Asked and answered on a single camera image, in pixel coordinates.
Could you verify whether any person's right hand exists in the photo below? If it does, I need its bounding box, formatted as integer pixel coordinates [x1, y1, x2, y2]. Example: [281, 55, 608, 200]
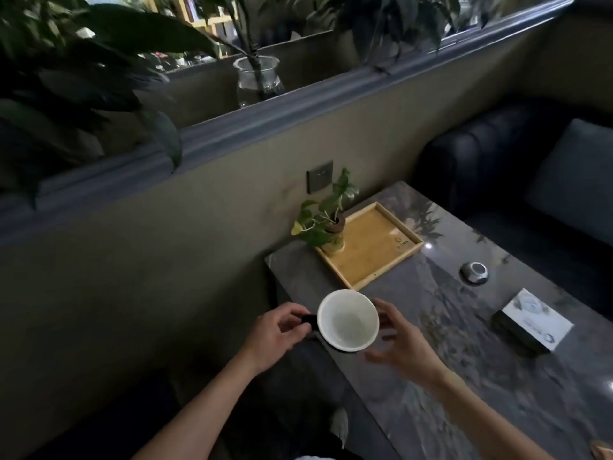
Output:
[364, 298, 449, 387]

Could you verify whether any person's left hand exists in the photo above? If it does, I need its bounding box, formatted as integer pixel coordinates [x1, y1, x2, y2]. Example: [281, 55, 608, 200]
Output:
[238, 302, 312, 377]

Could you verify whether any black mug with white inside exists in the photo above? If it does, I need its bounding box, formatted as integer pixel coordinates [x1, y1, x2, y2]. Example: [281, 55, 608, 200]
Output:
[301, 289, 381, 354]

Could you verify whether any person's right forearm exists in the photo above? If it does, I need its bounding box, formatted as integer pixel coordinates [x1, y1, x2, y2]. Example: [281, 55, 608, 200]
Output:
[430, 368, 557, 460]

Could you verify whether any person's left forearm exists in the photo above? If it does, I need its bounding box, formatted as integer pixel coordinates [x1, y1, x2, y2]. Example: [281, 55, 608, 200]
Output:
[130, 352, 263, 460]

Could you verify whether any wooden tray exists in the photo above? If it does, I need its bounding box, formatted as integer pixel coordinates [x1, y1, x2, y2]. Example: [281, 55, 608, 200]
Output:
[314, 201, 426, 292]

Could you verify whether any round silver ashtray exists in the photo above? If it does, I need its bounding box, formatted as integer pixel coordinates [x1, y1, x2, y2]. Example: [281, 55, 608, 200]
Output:
[460, 261, 489, 286]

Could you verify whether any small green plant in vase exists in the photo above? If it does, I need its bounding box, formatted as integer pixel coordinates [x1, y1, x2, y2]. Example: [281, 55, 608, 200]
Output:
[291, 168, 360, 257]

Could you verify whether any white and black box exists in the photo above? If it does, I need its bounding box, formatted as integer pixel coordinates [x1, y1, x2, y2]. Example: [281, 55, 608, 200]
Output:
[492, 288, 575, 354]

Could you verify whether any black leather sofa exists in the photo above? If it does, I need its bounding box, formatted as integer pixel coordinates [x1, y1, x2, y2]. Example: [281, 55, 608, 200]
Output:
[414, 97, 613, 322]

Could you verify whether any grey cushion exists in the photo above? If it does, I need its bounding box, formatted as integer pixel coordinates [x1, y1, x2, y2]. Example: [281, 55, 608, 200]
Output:
[524, 118, 613, 246]

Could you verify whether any clear glass vase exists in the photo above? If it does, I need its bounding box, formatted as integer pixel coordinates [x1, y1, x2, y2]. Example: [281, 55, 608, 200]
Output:
[233, 55, 286, 110]

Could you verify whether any leafy plant with hanging leaves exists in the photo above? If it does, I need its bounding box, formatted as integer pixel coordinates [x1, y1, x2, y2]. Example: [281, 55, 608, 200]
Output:
[306, 0, 463, 68]

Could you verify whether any tall plant stem in vase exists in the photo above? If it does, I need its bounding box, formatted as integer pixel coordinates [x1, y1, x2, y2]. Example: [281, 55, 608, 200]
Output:
[199, 0, 269, 98]

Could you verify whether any yellow wooden shelf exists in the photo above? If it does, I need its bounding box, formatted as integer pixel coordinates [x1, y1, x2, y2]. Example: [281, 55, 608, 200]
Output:
[144, 0, 238, 59]

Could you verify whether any large dark leafy plant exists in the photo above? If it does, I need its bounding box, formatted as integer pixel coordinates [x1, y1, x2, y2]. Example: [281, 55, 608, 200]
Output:
[0, 0, 217, 207]

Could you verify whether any grey wall socket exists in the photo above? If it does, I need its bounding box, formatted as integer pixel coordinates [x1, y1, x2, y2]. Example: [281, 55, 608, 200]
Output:
[306, 160, 335, 196]

